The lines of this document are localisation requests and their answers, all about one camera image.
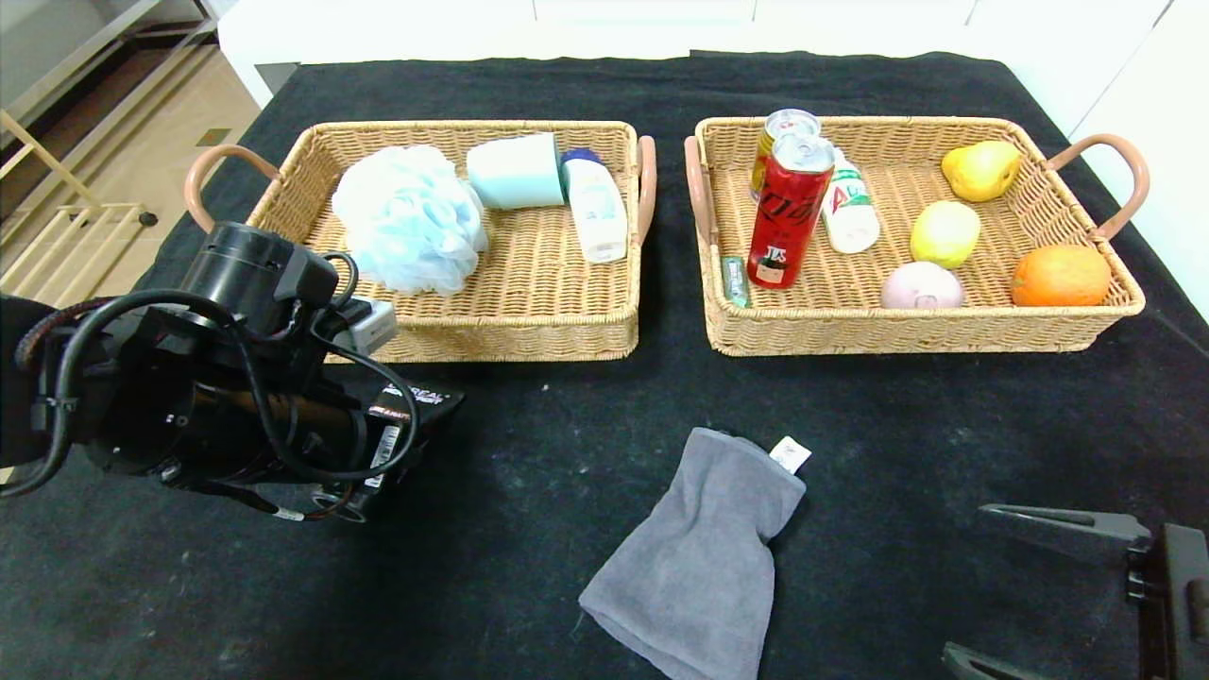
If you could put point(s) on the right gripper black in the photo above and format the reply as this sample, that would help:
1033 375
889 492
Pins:
1174 590

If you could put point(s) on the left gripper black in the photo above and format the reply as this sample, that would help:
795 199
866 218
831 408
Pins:
389 442

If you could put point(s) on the black face wash tube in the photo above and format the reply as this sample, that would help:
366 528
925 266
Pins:
416 395

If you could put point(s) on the blue mesh bath sponge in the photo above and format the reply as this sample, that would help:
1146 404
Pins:
411 222

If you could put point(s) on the grey towel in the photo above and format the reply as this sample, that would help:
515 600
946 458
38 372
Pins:
689 567

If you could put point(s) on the pink egg-shaped food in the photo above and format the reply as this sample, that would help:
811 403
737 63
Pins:
923 286

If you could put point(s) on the yellow lemon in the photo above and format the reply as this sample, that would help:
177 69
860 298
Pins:
945 233

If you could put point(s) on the red cola can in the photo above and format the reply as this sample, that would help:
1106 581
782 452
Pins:
789 212

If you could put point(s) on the woven wicker basket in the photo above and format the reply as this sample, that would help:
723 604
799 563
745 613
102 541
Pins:
529 302
945 331

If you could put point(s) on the black table cloth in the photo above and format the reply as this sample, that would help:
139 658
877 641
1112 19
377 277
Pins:
897 567

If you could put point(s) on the pale blue cup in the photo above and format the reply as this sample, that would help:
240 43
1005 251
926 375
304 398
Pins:
515 172

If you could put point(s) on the white lotion bottle blue cap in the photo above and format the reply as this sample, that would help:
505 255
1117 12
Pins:
597 210

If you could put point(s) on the orange fruit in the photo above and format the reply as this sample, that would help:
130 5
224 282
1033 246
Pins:
1060 276

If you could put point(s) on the brass floor socket plate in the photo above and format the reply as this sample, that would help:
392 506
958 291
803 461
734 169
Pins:
212 136

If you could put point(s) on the beige wooden rack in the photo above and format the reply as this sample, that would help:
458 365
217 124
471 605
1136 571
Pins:
113 210

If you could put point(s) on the small green tube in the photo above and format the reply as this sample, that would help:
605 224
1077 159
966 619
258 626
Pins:
735 281

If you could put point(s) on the white AD milk bottle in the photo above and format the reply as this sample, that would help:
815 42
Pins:
855 222

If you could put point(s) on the yellow pear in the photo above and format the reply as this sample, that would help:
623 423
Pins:
982 170

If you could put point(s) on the gold energy drink can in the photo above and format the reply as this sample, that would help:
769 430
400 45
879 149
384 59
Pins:
776 123

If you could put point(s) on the grey shelf unit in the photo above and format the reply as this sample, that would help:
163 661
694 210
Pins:
57 57

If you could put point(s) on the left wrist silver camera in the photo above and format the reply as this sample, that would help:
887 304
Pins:
373 326

